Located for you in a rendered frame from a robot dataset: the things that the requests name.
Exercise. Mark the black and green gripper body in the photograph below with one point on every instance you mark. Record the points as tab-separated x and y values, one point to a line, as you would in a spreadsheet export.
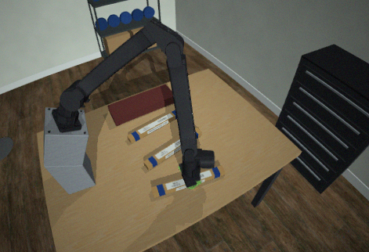
187	176

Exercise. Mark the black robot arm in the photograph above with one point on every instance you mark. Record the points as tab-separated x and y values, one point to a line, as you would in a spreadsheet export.
74	97

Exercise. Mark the brown rectangular box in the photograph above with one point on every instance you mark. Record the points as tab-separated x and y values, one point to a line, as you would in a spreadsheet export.
166	152

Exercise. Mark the long tan cardboard box with blue bands and white label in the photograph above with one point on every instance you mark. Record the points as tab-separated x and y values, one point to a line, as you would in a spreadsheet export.
179	184

